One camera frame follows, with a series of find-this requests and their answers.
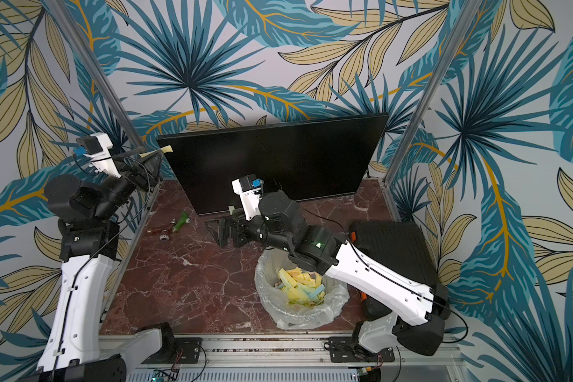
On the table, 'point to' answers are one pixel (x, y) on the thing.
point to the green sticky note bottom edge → (231, 208)
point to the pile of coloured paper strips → (302, 287)
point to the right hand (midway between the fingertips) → (217, 218)
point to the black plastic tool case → (398, 246)
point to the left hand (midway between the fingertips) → (153, 154)
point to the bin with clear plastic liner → (288, 316)
